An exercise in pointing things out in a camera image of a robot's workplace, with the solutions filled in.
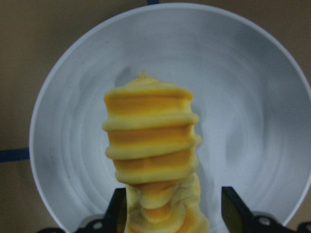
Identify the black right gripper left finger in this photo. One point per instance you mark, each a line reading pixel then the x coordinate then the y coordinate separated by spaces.
pixel 116 213

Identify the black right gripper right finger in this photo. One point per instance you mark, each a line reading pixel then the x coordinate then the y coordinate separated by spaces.
pixel 235 214

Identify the yellow sliced bread loaf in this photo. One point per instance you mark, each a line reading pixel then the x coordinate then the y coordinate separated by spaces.
pixel 152 142

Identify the blue plate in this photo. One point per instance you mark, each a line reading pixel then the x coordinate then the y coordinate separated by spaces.
pixel 252 98

